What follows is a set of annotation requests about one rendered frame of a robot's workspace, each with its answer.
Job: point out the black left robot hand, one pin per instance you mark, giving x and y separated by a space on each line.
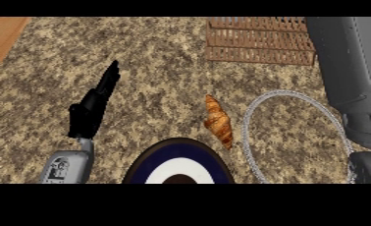
88 112

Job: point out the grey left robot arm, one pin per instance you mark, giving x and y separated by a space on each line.
67 167

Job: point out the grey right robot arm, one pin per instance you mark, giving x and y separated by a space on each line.
344 66

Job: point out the brown tiered shelf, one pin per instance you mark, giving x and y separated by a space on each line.
257 41

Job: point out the blue and white round plate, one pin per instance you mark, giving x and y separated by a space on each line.
178 167

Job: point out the golden brown croissant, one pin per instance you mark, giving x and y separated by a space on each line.
217 122

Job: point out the pale wooden board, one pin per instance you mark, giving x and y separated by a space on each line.
8 31

